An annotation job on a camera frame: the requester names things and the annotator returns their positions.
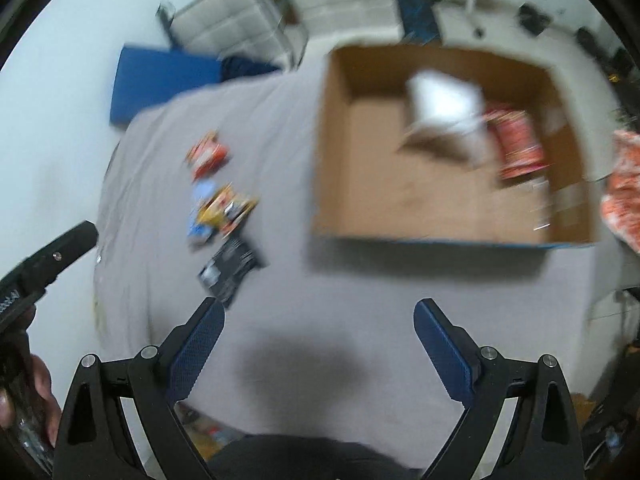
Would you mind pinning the white tufted sofa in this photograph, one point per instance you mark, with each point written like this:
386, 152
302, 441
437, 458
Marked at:
278, 32

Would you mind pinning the dark blue cloth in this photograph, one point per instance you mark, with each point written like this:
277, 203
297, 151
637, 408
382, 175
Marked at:
236, 66

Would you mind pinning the white table cloth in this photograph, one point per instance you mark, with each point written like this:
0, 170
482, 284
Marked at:
320, 342

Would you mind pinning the orange patterned bag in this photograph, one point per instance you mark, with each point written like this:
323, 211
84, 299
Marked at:
620, 204

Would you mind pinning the blue green cardboard box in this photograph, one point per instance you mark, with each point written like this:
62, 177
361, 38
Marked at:
367, 186

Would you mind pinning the red floral snack bag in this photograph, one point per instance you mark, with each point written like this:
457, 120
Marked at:
521, 152

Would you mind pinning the blue board by sofa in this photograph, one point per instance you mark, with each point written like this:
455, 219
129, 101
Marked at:
419, 22

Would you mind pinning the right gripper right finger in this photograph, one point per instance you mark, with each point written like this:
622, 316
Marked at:
543, 441

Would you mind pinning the left hand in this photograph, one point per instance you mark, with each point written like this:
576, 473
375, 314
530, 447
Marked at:
41, 397

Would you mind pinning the yellow snack bag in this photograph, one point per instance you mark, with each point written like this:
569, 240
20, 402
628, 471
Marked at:
227, 210

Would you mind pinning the blue cushion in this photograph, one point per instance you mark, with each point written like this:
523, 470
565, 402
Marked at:
148, 77

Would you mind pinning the light blue tissue pack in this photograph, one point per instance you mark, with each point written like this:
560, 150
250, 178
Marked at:
200, 233

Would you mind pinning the white plastic bag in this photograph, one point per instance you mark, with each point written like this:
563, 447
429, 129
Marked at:
446, 117

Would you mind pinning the black snack packet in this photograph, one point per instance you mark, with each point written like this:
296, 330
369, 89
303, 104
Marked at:
223, 274

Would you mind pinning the orange panda snack bag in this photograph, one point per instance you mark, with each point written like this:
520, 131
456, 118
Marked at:
205, 157

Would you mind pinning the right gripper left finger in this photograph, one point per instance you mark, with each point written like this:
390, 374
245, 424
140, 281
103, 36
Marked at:
94, 440

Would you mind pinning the black barbell weights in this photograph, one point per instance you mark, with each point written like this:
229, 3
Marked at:
616, 66

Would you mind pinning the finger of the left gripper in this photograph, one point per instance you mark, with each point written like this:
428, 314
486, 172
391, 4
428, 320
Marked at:
27, 283

